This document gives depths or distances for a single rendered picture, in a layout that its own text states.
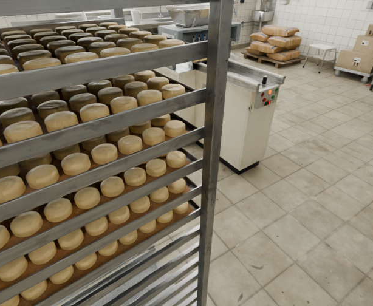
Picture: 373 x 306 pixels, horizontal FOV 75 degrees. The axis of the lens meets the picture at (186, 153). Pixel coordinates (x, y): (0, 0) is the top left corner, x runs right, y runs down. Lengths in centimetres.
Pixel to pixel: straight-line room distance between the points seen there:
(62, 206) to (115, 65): 30
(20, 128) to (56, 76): 12
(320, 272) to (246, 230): 51
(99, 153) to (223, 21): 33
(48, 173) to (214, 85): 34
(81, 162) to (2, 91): 18
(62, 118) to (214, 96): 28
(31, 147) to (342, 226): 211
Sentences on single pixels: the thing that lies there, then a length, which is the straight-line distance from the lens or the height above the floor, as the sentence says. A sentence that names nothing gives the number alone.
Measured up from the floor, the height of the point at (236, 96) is 76.
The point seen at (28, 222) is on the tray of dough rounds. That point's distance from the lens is 56.
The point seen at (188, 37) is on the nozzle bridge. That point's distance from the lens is 239.
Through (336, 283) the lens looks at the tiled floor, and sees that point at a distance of 193.
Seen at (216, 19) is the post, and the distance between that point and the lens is 47.
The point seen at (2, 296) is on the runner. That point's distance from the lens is 61.
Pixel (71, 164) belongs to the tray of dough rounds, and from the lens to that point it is 50.
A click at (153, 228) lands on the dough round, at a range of 71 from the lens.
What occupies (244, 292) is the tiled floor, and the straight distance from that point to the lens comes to 171.
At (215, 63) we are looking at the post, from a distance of 49.
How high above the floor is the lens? 152
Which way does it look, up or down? 35 degrees down
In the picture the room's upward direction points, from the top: straight up
